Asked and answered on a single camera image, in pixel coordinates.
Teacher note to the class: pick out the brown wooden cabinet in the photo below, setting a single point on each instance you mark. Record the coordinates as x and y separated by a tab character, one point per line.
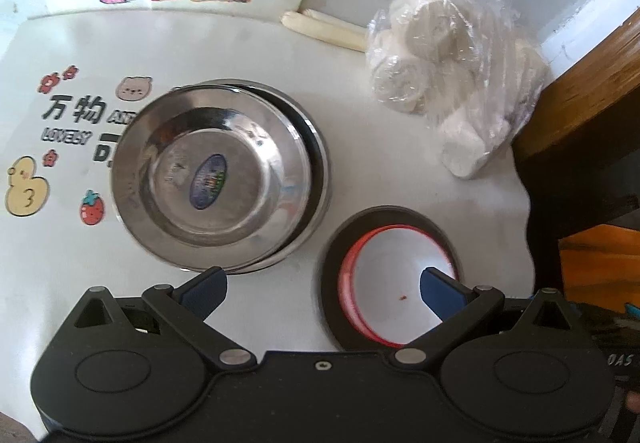
590	98

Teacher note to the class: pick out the steel plate with oval sticker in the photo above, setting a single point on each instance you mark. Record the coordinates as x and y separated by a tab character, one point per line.
200	148

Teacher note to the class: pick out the clear bag of tissue rolls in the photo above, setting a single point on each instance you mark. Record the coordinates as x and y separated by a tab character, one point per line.
450	73

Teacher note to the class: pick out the cream paper roll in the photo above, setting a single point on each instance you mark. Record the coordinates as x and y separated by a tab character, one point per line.
340	20
325	35

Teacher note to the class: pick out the white printed table mat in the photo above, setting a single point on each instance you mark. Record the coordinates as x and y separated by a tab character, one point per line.
60	48

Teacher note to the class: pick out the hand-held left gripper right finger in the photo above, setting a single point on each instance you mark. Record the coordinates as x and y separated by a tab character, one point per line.
442	293

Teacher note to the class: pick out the white bowl with red rim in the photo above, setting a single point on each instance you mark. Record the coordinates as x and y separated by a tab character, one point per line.
390	273

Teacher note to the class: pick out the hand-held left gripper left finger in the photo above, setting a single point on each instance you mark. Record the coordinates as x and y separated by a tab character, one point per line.
205	290

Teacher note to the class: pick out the orange box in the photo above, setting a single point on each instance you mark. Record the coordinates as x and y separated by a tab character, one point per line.
605	268

